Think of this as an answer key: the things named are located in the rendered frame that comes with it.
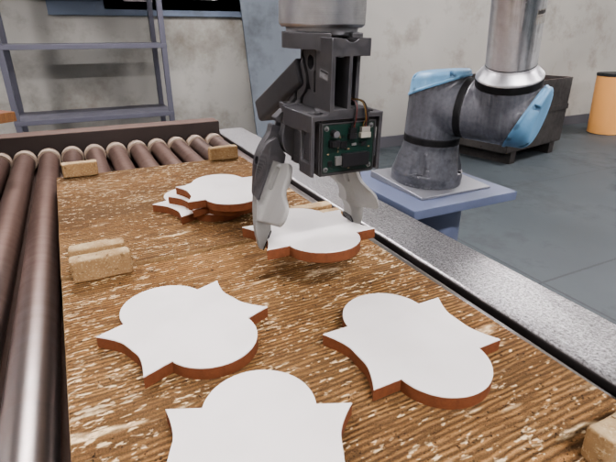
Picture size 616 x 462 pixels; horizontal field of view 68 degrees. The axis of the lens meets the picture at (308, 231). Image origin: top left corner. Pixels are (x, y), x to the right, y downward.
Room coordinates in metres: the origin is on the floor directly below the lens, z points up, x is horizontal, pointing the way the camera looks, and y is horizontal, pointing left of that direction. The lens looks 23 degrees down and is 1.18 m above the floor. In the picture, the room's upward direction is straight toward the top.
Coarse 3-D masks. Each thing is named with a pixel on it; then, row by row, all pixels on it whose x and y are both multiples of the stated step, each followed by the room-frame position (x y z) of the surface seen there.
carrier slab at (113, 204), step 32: (224, 160) 0.92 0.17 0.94; (64, 192) 0.71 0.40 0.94; (96, 192) 0.71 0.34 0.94; (128, 192) 0.71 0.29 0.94; (160, 192) 0.71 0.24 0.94; (288, 192) 0.71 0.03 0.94; (64, 224) 0.58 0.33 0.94; (96, 224) 0.58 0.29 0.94; (128, 224) 0.58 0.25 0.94; (160, 224) 0.58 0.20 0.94; (192, 224) 0.58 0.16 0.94; (224, 224) 0.58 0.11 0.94; (64, 256) 0.48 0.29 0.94; (160, 256) 0.48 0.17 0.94
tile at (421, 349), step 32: (352, 320) 0.34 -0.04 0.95; (384, 320) 0.34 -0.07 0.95; (416, 320) 0.34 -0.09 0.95; (448, 320) 0.34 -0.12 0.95; (352, 352) 0.30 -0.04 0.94; (384, 352) 0.29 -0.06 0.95; (416, 352) 0.29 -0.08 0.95; (448, 352) 0.29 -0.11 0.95; (480, 352) 0.29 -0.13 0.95; (384, 384) 0.26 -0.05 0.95; (416, 384) 0.26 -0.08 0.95; (448, 384) 0.26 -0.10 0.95; (480, 384) 0.26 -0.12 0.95
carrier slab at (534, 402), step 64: (192, 256) 0.48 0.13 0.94; (256, 256) 0.48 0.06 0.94; (384, 256) 0.48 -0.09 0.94; (64, 320) 0.35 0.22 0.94; (320, 320) 0.35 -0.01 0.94; (128, 384) 0.27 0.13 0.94; (192, 384) 0.27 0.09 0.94; (320, 384) 0.27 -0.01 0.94; (512, 384) 0.27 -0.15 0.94; (576, 384) 0.27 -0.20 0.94; (128, 448) 0.21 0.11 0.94; (384, 448) 0.21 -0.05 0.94; (448, 448) 0.21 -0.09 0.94; (512, 448) 0.21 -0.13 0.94; (576, 448) 0.21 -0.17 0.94
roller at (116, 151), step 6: (108, 144) 1.16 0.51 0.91; (114, 144) 1.12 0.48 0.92; (120, 144) 1.13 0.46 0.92; (108, 150) 1.11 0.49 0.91; (114, 150) 1.08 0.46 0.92; (120, 150) 1.07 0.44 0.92; (126, 150) 1.13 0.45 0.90; (108, 156) 1.11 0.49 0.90; (114, 156) 1.04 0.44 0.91; (120, 156) 1.02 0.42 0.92; (126, 156) 1.03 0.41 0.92; (114, 162) 1.00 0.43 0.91; (120, 162) 0.97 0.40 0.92; (126, 162) 0.97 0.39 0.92; (132, 162) 1.02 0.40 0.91; (114, 168) 0.99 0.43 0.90; (120, 168) 0.93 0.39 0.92; (126, 168) 0.92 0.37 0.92; (132, 168) 0.93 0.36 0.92
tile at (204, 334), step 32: (160, 288) 0.39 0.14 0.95; (192, 288) 0.39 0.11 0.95; (128, 320) 0.34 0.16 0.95; (160, 320) 0.34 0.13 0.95; (192, 320) 0.34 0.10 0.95; (224, 320) 0.34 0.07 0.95; (256, 320) 0.35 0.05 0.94; (128, 352) 0.30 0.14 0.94; (160, 352) 0.29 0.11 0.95; (192, 352) 0.29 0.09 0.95; (224, 352) 0.29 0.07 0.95; (256, 352) 0.31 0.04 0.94
